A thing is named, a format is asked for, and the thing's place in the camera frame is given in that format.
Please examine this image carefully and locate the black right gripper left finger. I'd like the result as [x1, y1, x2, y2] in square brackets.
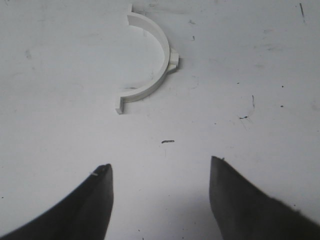
[1, 164, 113, 240]

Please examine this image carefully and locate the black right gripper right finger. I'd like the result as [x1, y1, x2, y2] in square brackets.
[209, 156, 320, 240]

